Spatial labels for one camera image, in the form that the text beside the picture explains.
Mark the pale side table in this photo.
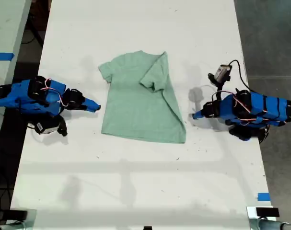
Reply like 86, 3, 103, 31
0, 0, 33, 155

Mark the arm's red white wire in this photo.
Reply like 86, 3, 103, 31
40, 78, 69, 108
232, 92, 256, 126

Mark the metal corner bracket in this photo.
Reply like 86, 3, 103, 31
246, 206, 277, 221

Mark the small black box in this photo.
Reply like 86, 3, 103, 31
256, 207, 280, 217
3, 209, 29, 220

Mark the short blue tape strip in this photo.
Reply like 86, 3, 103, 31
257, 192, 271, 202

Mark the pale green T-shirt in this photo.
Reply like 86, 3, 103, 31
98, 50, 186, 144

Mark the gripper's black camera stalk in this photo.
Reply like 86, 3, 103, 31
207, 72, 232, 102
57, 115, 69, 138

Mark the camera's black cable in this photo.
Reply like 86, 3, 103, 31
228, 59, 251, 93

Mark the black floor cable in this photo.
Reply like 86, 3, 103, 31
20, 13, 45, 47

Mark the long blue tape strip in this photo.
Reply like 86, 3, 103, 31
0, 52, 15, 61

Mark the grey metal pipe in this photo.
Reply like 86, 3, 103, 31
249, 218, 291, 230
0, 221, 25, 230

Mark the gripper's black camera box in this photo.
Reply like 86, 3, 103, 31
213, 64, 233, 82
34, 119, 59, 136

